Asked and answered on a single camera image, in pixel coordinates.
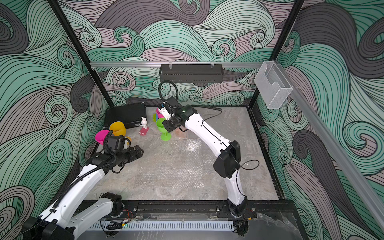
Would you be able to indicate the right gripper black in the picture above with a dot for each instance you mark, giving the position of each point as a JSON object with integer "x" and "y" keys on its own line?
{"x": 168, "y": 126}

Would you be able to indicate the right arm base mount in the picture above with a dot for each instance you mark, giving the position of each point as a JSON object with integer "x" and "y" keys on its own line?
{"x": 226, "y": 209}

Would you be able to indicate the white slotted cable duct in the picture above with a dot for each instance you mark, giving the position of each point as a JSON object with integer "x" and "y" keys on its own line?
{"x": 178, "y": 226}

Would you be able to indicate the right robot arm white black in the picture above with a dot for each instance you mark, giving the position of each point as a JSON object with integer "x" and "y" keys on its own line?
{"x": 227, "y": 153}

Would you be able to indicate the yellow wine glass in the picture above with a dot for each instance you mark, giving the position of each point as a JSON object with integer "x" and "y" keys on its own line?
{"x": 118, "y": 129}

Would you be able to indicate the aluminium rail wall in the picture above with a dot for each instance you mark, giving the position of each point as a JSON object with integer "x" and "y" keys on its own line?
{"x": 306, "y": 100}
{"x": 137, "y": 64}

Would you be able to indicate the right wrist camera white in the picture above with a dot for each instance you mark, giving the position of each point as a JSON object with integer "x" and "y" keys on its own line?
{"x": 165, "y": 113}

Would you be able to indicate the white bunny figurine pink base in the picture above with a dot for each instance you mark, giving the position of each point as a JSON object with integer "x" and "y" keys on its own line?
{"x": 144, "y": 126}

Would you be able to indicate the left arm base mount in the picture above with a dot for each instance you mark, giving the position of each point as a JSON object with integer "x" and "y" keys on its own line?
{"x": 122, "y": 210}

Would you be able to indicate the aluminium rail right wall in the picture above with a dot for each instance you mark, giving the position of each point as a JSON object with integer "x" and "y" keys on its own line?
{"x": 306, "y": 100}

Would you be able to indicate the pink wine glass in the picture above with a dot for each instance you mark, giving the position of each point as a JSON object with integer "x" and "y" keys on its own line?
{"x": 159, "y": 113}

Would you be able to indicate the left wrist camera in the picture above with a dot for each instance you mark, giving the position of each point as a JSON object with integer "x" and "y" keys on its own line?
{"x": 116, "y": 144}

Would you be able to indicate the black case box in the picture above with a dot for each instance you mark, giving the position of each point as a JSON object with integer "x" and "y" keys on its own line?
{"x": 130, "y": 115}

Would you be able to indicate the clear plastic wall bin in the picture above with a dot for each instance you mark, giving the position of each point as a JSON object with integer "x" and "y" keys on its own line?
{"x": 273, "y": 84}

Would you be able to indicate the aluminium rail back wall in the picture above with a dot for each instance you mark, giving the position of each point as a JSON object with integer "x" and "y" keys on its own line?
{"x": 137, "y": 64}

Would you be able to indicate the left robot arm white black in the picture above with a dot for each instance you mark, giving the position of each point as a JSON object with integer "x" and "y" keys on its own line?
{"x": 60, "y": 222}

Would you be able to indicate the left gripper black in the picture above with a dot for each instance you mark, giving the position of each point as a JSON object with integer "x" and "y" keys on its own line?
{"x": 133, "y": 155}

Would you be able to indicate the black wall tray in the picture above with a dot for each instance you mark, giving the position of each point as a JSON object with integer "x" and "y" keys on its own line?
{"x": 192, "y": 74}

